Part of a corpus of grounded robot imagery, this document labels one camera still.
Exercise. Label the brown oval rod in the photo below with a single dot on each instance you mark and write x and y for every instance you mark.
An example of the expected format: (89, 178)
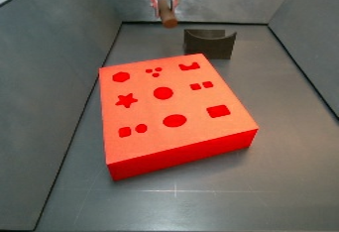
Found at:
(166, 14)

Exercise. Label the dark curved fixture cradle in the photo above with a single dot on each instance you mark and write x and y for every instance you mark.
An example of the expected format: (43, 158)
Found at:
(214, 43)

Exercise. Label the red shape-sorter block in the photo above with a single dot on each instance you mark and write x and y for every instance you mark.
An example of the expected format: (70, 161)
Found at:
(169, 113)

